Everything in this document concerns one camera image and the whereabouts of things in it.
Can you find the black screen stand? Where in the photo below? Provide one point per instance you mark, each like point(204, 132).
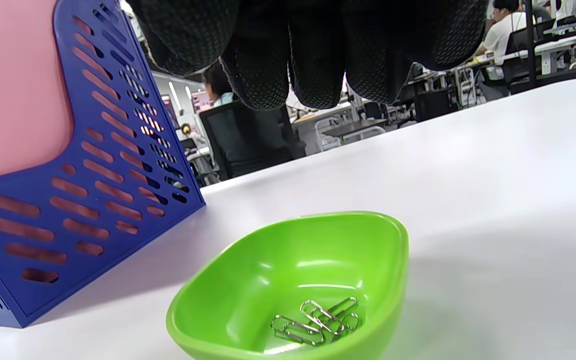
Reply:
point(530, 45)

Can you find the green plastic bowl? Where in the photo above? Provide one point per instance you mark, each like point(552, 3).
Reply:
point(248, 270)

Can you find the white cart with brown top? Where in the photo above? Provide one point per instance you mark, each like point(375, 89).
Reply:
point(355, 126)

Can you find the pink paper stack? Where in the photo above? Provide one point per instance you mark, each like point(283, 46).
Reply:
point(13, 90)

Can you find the black mesh office chair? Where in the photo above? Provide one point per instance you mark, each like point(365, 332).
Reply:
point(248, 145)

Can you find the person's right hand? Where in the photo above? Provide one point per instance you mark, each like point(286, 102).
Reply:
point(318, 45)

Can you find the blue plastic file holder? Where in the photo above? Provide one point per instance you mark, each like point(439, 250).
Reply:
point(70, 272)

